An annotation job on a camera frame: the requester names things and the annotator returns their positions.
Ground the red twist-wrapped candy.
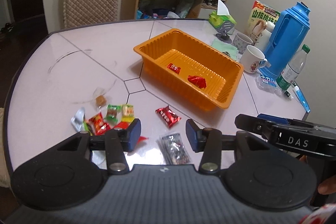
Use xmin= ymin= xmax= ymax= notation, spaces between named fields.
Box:
xmin=167 ymin=63 xmax=181 ymax=74

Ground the red crinkled candy pack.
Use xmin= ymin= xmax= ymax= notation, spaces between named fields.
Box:
xmin=187 ymin=76 xmax=207 ymax=89

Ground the green tissue box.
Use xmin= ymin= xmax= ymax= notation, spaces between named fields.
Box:
xmin=209 ymin=0 xmax=237 ymax=35

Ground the grey patterned mug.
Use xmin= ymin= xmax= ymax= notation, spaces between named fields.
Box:
xmin=232 ymin=32 xmax=253 ymax=54

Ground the green candy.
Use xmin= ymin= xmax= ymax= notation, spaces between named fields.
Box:
xmin=105 ymin=104 xmax=121 ymax=124

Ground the blue flat box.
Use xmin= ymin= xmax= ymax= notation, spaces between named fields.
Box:
xmin=293 ymin=82 xmax=311 ymax=113

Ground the grey clear nut packet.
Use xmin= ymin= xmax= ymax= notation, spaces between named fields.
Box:
xmin=157 ymin=132 xmax=191 ymax=165

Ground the round white dining table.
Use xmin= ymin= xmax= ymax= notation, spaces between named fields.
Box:
xmin=3 ymin=20 xmax=307 ymax=170

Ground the small red snack bar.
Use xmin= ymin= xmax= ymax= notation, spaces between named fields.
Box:
xmin=155 ymin=106 xmax=181 ymax=128

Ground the blue thermos jug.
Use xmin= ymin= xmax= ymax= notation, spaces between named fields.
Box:
xmin=260 ymin=2 xmax=310 ymax=80

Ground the person's right hand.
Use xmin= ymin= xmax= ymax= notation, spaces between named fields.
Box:
xmin=299 ymin=155 xmax=336 ymax=196

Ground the clear toothpick box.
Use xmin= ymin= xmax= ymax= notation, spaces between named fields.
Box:
xmin=255 ymin=73 xmax=277 ymax=93

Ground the green folded cloth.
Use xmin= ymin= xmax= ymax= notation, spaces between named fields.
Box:
xmin=211 ymin=39 xmax=239 ymax=61

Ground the walnut snack bag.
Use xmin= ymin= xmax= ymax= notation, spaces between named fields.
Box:
xmin=244 ymin=0 xmax=280 ymax=42

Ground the yellow candy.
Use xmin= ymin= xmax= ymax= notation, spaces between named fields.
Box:
xmin=121 ymin=104 xmax=135 ymax=123

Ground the clear brown candy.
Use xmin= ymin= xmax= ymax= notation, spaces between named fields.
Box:
xmin=92 ymin=88 xmax=107 ymax=110

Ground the white cartoon mug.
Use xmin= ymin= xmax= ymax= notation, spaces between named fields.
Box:
xmin=239 ymin=45 xmax=270 ymax=73

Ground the white insulated bottle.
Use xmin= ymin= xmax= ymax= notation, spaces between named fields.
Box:
xmin=256 ymin=21 xmax=275 ymax=52

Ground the beige quilted chair left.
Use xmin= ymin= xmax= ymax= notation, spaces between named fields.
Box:
xmin=0 ymin=107 xmax=10 ymax=188

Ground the silver foil snack packet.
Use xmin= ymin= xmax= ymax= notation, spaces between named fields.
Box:
xmin=70 ymin=107 xmax=85 ymax=132

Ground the orange plastic tray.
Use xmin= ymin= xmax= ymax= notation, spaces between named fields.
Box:
xmin=133 ymin=28 xmax=244 ymax=111

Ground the clear water bottle green cap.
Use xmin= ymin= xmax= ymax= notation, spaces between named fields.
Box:
xmin=276 ymin=44 xmax=310 ymax=91

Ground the grey phone stand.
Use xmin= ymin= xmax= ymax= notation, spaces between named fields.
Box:
xmin=216 ymin=21 xmax=235 ymax=44

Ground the red snack packet with pictures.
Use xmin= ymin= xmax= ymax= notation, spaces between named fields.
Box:
xmin=86 ymin=113 xmax=111 ymax=136

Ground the red double-happiness candy pack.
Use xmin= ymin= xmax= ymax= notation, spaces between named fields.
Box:
xmin=113 ymin=122 xmax=148 ymax=143

